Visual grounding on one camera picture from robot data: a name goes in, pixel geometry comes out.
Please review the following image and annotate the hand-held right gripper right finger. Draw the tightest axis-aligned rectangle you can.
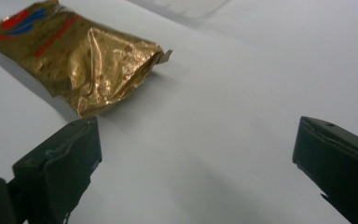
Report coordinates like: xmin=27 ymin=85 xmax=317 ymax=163
xmin=292 ymin=116 xmax=358 ymax=224

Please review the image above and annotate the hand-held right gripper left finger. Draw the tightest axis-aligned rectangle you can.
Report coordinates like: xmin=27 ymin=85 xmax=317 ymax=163
xmin=11 ymin=116 xmax=103 ymax=224

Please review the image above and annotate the gold foil snack packet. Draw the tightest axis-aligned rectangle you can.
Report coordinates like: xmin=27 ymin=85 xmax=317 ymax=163
xmin=0 ymin=0 xmax=173 ymax=119

